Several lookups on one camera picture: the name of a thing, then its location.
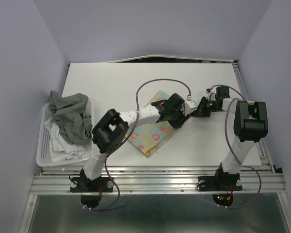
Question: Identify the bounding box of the aluminium frame rail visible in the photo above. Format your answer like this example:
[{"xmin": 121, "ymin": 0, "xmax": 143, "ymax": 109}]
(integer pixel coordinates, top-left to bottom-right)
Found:
[{"xmin": 19, "ymin": 161, "xmax": 291, "ymax": 233}]

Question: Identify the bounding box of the white skirt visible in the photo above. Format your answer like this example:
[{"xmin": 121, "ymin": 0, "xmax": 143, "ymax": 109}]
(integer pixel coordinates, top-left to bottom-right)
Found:
[{"xmin": 45, "ymin": 119, "xmax": 89, "ymax": 163}]

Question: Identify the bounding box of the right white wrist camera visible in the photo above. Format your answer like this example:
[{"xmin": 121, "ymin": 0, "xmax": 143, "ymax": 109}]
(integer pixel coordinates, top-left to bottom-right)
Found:
[{"xmin": 206, "ymin": 87, "xmax": 216, "ymax": 101}]

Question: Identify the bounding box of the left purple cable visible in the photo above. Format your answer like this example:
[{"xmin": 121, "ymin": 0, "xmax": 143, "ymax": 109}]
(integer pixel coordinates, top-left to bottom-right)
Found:
[{"xmin": 82, "ymin": 79, "xmax": 194, "ymax": 211}]

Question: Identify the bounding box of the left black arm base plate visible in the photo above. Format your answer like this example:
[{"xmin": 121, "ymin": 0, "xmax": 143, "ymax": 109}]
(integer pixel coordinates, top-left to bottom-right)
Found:
[{"xmin": 69, "ymin": 177, "xmax": 113, "ymax": 193}]

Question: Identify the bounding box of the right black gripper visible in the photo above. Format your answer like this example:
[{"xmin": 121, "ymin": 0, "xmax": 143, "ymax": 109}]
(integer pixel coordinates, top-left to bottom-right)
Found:
[{"xmin": 191, "ymin": 96, "xmax": 220, "ymax": 117}]

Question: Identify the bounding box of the white plastic laundry basket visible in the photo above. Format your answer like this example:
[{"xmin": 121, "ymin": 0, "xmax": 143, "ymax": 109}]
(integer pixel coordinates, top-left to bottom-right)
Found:
[{"xmin": 36, "ymin": 103, "xmax": 93, "ymax": 167}]

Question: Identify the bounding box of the grey skirt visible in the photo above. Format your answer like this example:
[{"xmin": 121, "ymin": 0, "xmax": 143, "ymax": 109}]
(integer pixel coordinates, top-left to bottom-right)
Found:
[{"xmin": 48, "ymin": 91, "xmax": 93, "ymax": 146}]

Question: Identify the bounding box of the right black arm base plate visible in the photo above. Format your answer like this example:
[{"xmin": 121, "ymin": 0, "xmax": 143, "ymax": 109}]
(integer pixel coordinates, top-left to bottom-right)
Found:
[{"xmin": 196, "ymin": 176, "xmax": 243, "ymax": 192}]

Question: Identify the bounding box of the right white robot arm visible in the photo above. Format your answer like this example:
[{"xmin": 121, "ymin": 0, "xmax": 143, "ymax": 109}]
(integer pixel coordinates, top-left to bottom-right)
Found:
[{"xmin": 191, "ymin": 85, "xmax": 268, "ymax": 192}]

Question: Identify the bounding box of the floral pastel skirt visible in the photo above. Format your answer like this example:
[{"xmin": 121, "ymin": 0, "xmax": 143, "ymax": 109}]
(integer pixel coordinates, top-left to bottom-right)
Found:
[{"xmin": 128, "ymin": 90, "xmax": 178, "ymax": 158}]

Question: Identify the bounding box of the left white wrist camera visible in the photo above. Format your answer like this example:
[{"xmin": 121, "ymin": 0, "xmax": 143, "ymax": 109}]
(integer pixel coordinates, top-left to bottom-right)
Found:
[{"xmin": 183, "ymin": 99, "xmax": 198, "ymax": 116}]

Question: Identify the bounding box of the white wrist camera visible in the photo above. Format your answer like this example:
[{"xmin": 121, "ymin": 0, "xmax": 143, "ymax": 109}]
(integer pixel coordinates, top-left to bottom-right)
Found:
[
  {"xmin": 206, "ymin": 87, "xmax": 216, "ymax": 101},
  {"xmin": 183, "ymin": 99, "xmax": 198, "ymax": 116}
]

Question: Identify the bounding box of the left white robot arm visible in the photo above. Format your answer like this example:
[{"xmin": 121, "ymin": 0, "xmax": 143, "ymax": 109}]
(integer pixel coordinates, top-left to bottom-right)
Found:
[{"xmin": 70, "ymin": 93, "xmax": 197, "ymax": 193}]

